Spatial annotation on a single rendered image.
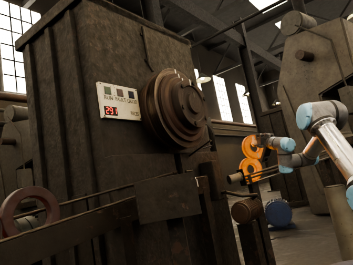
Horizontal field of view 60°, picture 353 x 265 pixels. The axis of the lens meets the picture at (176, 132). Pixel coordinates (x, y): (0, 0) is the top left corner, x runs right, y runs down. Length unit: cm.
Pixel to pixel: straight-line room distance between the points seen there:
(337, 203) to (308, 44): 269
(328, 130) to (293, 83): 303
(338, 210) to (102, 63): 155
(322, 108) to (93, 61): 108
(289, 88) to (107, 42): 311
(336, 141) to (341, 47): 289
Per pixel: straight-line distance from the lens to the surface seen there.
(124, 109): 159
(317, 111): 141
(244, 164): 202
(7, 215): 106
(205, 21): 909
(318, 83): 421
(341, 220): 205
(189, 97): 167
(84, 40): 166
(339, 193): 203
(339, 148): 133
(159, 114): 156
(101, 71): 160
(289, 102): 436
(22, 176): 556
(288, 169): 174
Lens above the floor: 68
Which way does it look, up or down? 10 degrees up
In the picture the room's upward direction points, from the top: 10 degrees counter-clockwise
